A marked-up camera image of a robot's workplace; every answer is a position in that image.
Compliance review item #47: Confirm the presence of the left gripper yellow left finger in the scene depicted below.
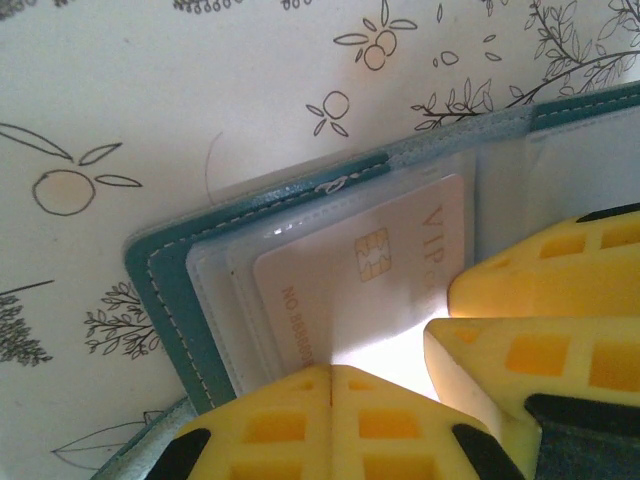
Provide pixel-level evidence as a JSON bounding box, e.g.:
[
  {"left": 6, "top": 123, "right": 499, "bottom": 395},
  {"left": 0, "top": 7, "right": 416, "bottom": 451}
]
[{"left": 174, "top": 364, "right": 333, "bottom": 480}]

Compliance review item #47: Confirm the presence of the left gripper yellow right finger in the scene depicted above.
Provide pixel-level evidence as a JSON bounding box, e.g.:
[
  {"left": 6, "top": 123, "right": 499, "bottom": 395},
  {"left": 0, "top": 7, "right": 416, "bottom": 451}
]
[{"left": 332, "top": 364, "right": 532, "bottom": 480}]

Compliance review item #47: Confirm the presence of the white VIP credit card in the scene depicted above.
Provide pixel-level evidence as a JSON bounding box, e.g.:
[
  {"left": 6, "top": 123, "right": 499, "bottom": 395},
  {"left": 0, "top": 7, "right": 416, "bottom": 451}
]
[{"left": 252, "top": 173, "right": 469, "bottom": 371}]

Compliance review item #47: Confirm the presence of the teal leather card holder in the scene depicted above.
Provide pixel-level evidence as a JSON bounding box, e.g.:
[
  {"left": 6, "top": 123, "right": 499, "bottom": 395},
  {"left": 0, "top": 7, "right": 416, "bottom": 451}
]
[{"left": 94, "top": 82, "right": 640, "bottom": 480}]

